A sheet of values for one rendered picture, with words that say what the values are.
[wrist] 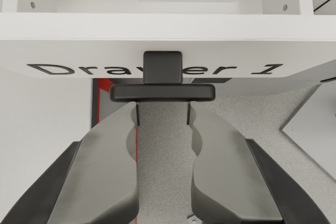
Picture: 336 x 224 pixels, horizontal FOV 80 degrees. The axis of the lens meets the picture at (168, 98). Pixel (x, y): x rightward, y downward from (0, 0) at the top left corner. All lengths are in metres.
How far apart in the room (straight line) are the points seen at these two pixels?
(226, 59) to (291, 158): 1.11
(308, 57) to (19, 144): 0.35
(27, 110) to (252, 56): 0.29
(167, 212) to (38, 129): 0.90
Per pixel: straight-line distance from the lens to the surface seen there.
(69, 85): 0.32
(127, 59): 0.17
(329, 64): 0.58
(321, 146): 1.30
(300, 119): 1.24
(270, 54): 0.18
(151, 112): 1.05
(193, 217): 1.14
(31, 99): 0.34
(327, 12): 0.28
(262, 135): 1.18
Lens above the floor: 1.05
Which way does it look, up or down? 83 degrees down
